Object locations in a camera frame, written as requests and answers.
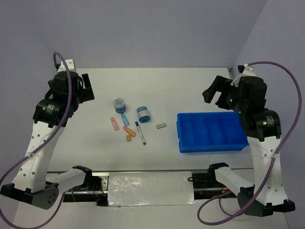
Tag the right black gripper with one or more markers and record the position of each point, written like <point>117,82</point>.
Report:
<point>219,83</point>

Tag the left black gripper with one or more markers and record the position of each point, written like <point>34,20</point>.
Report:
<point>86,94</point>

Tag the blue slime jar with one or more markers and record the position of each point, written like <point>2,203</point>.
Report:
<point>143,114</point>
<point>119,105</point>

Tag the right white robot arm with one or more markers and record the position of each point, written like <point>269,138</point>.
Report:
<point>263,131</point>

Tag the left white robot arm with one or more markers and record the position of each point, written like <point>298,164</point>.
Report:
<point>31,186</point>

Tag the blue plastic divided bin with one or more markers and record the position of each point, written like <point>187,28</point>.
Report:
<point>210,132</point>

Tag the pink transparent case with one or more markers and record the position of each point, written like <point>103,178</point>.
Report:
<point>114,124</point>

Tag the blue transparent case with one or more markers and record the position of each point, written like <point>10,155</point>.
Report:
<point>125,120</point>

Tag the orange transparent case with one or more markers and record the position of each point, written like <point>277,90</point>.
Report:
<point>129,131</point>

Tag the blue white marker pen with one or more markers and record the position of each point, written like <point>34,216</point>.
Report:
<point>140,133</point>

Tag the grey speckled eraser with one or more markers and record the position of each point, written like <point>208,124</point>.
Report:
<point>162,125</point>

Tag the silver foil sheet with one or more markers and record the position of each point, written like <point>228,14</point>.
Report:
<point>150,189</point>

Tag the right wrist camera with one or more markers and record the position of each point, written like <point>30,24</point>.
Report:
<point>244,71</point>

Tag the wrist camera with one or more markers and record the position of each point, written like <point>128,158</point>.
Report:
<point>70,64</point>
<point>244,71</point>

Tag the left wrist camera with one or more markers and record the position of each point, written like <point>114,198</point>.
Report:
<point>70,64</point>

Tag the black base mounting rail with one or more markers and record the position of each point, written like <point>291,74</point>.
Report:
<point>97,192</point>

